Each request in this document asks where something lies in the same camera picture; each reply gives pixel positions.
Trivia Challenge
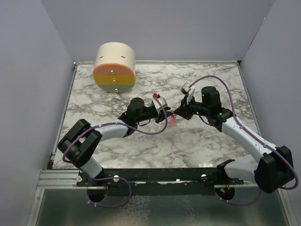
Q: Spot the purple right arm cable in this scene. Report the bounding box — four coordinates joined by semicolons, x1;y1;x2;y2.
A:
190;75;296;205

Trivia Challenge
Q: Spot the aluminium table frame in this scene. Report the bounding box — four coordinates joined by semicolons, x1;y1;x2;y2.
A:
29;62;292;226

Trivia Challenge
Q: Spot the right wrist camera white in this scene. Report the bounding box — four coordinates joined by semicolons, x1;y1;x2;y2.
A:
181;82;195;104

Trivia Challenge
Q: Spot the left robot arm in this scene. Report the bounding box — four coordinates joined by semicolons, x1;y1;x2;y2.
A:
57;94;173;186

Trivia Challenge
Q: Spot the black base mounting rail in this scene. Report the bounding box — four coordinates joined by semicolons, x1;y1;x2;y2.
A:
77;167;243;196

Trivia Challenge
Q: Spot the pink strap keyring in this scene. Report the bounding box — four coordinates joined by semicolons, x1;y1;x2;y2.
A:
170;114;176;127

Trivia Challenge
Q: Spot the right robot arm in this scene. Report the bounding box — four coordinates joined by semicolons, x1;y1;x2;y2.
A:
174;83;296;194

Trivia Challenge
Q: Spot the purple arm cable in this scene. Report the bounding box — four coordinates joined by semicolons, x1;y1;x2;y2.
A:
190;75;296;205
62;94;169;208

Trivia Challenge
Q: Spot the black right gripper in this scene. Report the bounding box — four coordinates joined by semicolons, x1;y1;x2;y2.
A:
174;94;210;121

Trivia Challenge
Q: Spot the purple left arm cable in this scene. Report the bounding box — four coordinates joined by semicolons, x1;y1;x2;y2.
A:
62;94;169;208

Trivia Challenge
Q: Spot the round three-drawer storage box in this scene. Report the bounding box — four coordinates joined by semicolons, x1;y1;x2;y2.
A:
93;42;136;93

